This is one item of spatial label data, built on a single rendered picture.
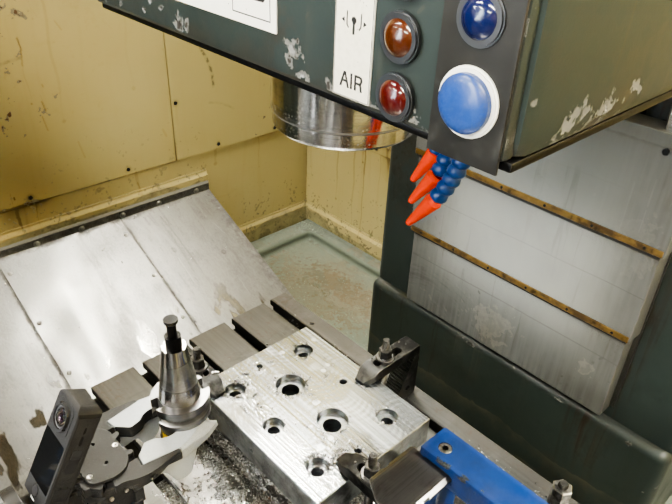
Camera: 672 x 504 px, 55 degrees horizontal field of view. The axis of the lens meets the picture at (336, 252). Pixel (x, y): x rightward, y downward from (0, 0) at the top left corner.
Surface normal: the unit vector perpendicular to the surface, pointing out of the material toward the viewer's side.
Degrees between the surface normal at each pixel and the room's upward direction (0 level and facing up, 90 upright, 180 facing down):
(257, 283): 24
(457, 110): 93
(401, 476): 0
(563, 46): 90
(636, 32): 90
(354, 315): 0
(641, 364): 90
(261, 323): 0
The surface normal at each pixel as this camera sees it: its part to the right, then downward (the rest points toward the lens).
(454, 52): -0.73, 0.34
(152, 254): 0.31, -0.60
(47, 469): -0.63, -0.14
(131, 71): 0.68, 0.42
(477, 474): 0.04, -0.84
